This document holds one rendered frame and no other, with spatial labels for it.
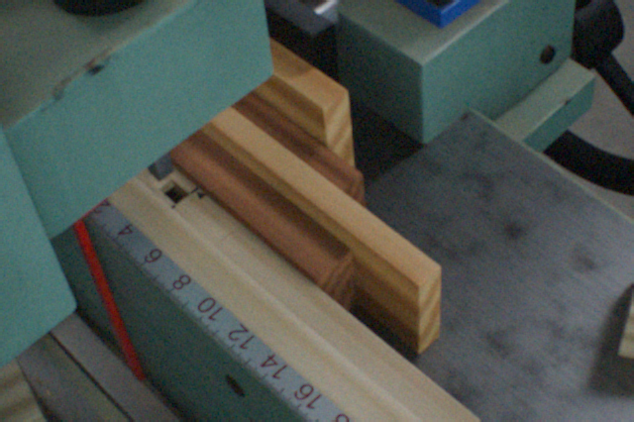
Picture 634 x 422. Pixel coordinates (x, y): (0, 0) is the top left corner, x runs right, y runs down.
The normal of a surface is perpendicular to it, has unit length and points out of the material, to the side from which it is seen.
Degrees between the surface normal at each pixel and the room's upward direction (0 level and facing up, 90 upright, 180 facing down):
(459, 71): 90
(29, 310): 90
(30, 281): 90
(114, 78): 90
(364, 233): 0
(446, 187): 0
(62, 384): 0
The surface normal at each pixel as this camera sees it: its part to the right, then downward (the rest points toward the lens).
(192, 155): -0.07, -0.61
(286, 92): -0.72, 0.58
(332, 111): 0.69, 0.54
